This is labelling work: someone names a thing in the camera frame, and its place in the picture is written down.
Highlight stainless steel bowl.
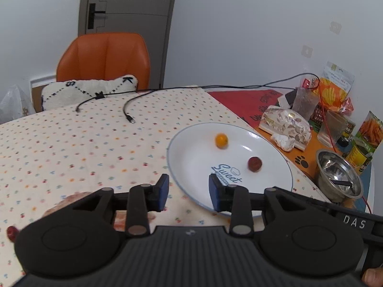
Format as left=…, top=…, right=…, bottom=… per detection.
left=315, top=149, right=364, bottom=204

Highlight black usb cable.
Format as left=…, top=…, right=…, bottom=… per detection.
left=123, top=72, right=321, bottom=124

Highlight grey door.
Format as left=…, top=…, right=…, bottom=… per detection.
left=78, top=0, right=175, bottom=88

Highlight white wall hook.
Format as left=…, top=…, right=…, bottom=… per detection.
left=329, top=22, right=342, bottom=35

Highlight floral tissue pouch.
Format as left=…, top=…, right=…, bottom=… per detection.
left=259, top=106, right=312, bottom=151

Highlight white plastic bag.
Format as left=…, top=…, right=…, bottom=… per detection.
left=0, top=85, right=36, bottom=124

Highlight yellow tin can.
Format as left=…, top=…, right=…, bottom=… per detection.
left=345, top=144, right=373, bottom=174

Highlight small orange kumquat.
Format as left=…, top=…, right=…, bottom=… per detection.
left=215, top=133, right=229, bottom=149

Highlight red orange table mat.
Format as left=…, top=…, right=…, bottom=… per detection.
left=210, top=89, right=328, bottom=181

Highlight short peeled pomelo segment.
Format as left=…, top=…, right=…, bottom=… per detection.
left=114, top=210, right=156, bottom=232

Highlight green carrot snack bag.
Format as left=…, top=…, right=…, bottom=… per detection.
left=353, top=111, right=383, bottom=157

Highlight red wire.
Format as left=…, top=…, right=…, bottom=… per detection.
left=311, top=79, right=375, bottom=215

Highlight long peeled pomelo segment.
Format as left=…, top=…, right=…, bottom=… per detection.
left=42, top=192, right=91, bottom=218

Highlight black door handle lock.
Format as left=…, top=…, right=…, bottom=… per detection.
left=87, top=3, right=106, bottom=29

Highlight white plate blue rim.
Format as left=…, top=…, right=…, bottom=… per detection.
left=167, top=122, right=294, bottom=211

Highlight white cushion black letters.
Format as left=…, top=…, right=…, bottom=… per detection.
left=42, top=75, right=138, bottom=110

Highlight clear textured glass cup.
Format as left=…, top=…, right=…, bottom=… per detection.
left=292, top=88, right=319, bottom=121

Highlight person's right hand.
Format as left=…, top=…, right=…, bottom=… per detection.
left=362, top=268, right=383, bottom=287

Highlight orange leather chair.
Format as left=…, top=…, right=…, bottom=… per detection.
left=56, top=33, right=151, bottom=89

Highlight crumpled white tissue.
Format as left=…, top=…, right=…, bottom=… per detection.
left=271, top=133, right=295, bottom=152

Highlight floral dotted tablecloth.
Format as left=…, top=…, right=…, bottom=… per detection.
left=0, top=85, right=330, bottom=287

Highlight orange yellow snack bag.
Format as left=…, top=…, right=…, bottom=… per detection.
left=314, top=61, right=355, bottom=113

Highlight black cable with clip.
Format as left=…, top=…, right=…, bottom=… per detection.
left=75, top=88, right=207, bottom=113

